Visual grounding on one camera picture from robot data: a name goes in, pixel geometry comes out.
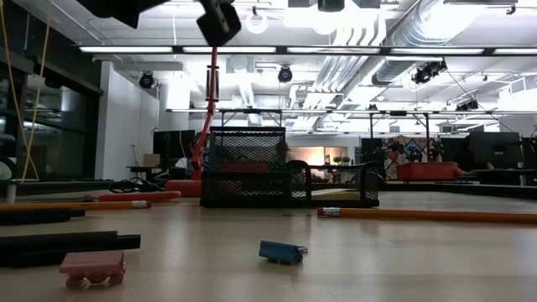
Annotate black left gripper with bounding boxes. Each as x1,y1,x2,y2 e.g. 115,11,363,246
196,0,242,48

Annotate black mesh desk organizer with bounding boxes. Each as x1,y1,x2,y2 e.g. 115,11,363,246
200,127,381,210

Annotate red-handled scissors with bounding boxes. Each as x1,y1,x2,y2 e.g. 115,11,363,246
82,190,182,204

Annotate yellow sticky note pad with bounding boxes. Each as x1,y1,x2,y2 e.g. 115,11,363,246
310,188,361,201

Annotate orange pencil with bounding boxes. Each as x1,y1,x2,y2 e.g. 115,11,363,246
0,200,152,212
316,207,537,225

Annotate blue binder clip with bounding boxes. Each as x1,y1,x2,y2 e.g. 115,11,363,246
258,240,309,266

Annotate black pen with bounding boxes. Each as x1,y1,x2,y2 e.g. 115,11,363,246
0,208,87,227
0,230,142,268

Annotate red desk lamp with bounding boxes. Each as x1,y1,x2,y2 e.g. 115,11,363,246
165,44,222,198

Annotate person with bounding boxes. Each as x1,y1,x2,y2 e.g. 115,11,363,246
274,141,295,164
455,136,496,176

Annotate black ceiling spotlight cluster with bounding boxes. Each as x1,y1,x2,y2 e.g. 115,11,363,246
411,59,448,85

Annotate red plastic crate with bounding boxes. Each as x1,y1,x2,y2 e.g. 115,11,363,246
396,161,457,182

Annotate black computer monitor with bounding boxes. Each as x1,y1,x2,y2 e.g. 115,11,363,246
469,132,524,169

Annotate white ring ceiling light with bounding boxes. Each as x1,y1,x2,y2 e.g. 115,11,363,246
245,10,269,35

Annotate black frame light bar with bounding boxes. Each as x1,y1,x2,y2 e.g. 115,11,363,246
79,44,537,57

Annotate black lamp power cord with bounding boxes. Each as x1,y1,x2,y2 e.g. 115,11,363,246
107,174,171,195

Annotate yellow cable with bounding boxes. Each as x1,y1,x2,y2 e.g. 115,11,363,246
0,0,54,184

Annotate colourful patchwork wall hanging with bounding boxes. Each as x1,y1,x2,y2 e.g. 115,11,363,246
382,134,442,169

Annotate white post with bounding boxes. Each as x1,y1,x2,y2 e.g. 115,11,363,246
5,180,18,206

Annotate black aluminium table frame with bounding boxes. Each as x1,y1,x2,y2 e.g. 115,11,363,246
0,179,537,200

